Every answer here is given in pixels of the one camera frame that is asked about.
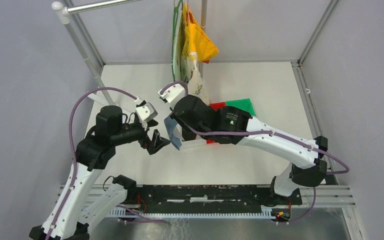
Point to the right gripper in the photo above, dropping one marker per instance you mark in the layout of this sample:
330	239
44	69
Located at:
177	119

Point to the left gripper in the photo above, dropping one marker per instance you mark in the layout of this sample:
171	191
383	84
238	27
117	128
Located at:
157	142

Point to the blue card holder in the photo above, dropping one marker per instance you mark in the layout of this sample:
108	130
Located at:
174	134

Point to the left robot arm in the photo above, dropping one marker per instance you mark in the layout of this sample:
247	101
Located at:
69	220

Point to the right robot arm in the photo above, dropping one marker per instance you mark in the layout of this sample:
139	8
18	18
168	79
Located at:
232	125

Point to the white bin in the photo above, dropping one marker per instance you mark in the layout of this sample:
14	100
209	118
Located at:
193	143

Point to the red bin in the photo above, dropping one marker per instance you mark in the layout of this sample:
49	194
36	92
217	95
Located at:
215	106

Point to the hanging patterned cloth bag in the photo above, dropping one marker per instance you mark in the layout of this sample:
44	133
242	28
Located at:
184	62

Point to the green bin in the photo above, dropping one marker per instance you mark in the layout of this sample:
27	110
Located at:
242	104

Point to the yellow cloth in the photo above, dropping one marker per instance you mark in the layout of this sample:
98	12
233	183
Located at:
197	45

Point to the white clothes rack pole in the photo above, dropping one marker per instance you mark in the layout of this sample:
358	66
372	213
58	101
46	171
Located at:
69	16

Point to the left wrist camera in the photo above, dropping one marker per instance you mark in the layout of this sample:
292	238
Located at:
145	112

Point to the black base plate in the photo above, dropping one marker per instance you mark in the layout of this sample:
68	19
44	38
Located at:
207	199

